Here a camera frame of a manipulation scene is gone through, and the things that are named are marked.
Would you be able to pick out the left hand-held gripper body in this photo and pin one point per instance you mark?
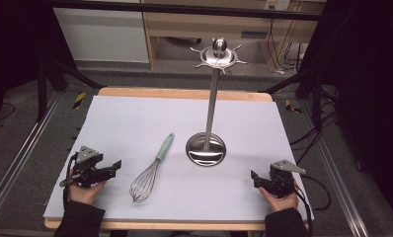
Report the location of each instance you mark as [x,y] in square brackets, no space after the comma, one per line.
[87,166]

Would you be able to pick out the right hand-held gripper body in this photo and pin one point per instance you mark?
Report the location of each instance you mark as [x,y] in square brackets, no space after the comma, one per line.
[281,179]

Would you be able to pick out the person's right hand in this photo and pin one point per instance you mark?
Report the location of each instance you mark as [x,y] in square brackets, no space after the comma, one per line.
[280,202]

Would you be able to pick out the person's left hand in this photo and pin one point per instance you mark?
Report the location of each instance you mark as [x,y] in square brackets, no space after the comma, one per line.
[84,194]

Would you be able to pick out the yellow black floor tape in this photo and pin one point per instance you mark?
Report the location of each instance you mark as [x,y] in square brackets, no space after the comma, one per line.
[292,107]
[79,99]

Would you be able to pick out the white table mat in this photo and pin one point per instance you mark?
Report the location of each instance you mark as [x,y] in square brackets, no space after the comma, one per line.
[171,118]

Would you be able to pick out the steel utensil stand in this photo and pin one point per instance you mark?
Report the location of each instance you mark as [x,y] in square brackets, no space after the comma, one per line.
[211,108]

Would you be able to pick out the black stand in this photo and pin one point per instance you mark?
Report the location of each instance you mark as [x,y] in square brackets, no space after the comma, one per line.
[48,79]
[311,89]

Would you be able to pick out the white cabinet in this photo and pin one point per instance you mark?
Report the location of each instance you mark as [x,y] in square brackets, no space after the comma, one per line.
[102,36]

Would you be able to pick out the metal floor rail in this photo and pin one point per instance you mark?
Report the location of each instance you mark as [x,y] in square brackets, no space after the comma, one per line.
[16,158]
[339,187]

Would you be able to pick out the black frame bar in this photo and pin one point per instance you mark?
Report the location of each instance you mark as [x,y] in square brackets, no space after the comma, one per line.
[184,9]

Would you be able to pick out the wall power outlet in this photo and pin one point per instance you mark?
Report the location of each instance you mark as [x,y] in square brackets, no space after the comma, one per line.
[276,4]

